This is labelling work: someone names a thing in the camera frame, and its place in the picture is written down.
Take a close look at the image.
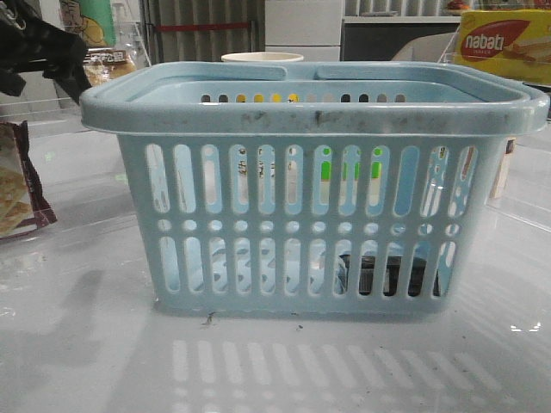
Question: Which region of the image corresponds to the brown cracker snack packet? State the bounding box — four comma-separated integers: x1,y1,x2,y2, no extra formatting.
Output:
1,121,57,240

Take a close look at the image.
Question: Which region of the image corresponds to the yellow nabati wafer box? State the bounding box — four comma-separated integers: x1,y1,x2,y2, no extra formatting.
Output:
453,9,550,85

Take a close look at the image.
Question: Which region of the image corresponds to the dark tissue pack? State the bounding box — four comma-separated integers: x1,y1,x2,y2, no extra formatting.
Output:
334,254,426,297

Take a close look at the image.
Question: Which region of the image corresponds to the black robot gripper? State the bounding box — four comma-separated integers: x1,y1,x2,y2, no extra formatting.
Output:
1,1,91,103

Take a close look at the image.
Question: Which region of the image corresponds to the white paper cup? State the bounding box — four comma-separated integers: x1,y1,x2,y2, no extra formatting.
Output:
221,52,304,62

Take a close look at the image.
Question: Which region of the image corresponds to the clear packaged bread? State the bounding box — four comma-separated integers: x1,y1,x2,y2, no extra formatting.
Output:
84,48,136,86

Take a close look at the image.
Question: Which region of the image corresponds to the clear acrylic shelf left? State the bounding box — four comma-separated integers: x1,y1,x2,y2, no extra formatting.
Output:
1,21,150,131

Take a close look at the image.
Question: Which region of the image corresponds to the green yellow cartoon package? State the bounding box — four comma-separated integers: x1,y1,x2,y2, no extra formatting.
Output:
59,0,116,47

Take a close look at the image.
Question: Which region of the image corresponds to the light blue plastic basket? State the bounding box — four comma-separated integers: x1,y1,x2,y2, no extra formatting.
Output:
80,62,549,317

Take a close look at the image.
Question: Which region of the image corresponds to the beige box behind basket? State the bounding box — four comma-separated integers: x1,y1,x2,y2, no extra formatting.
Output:
490,138,516,199

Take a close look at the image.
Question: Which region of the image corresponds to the white cabinet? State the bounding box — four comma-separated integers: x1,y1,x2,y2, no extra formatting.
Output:
264,1,345,61

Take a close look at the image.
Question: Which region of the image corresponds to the clear acrylic shelf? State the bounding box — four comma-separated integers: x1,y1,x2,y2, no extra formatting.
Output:
438,29,551,236
1,21,150,131

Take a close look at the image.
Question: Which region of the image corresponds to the clear acrylic shelf right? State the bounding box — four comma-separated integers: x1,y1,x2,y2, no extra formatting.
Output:
438,29,551,236

